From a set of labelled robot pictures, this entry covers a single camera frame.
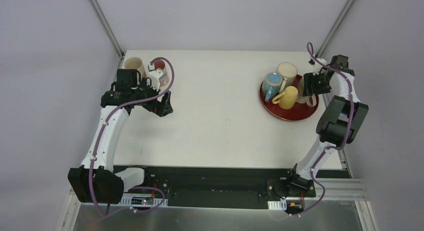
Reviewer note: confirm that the left white cable duct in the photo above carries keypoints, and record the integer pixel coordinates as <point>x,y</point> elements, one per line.
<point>142,201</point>

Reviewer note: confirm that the white cable duct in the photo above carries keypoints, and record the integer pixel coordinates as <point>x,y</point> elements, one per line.
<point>277,205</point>
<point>142,201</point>

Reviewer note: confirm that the pink mug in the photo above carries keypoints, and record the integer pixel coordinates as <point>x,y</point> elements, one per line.
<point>159,63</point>

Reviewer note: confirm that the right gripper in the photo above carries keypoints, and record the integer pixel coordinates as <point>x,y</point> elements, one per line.
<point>311,83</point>

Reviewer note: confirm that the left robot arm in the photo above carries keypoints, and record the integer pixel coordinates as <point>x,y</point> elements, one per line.
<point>95,181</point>

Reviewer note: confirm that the blue mug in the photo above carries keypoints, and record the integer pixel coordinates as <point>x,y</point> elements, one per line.
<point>271,85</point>

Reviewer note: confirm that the cream green mug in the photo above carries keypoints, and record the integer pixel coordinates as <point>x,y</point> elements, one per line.
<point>309,100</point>

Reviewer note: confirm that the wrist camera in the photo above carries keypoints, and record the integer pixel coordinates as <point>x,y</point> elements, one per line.
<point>157,77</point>
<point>316,66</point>

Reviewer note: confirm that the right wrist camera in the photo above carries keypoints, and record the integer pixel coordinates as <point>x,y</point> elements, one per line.
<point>316,66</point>

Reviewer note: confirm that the red round tray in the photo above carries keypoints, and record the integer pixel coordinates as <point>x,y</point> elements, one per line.
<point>299,111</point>

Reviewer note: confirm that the cream floral mug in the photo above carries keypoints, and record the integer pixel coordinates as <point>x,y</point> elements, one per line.
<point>135,63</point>

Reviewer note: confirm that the right white cable duct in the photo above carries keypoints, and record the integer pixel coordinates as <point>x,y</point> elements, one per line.
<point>277,205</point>

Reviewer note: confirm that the right aluminium frame post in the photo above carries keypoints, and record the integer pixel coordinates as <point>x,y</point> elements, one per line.
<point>345,10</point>

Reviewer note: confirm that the aluminium frame post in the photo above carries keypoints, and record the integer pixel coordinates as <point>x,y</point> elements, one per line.
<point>345,10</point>
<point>96,7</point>

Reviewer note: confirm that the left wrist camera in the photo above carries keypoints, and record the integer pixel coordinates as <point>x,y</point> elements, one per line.
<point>157,77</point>

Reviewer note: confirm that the left aluminium frame post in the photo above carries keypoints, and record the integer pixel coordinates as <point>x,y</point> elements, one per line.
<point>96,7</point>

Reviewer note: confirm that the yellow mug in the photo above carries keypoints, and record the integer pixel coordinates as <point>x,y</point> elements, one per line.
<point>287,98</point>

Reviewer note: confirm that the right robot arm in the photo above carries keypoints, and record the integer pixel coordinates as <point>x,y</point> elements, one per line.
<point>338,125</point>

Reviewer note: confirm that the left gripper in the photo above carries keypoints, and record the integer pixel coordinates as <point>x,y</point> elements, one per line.
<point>159,105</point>

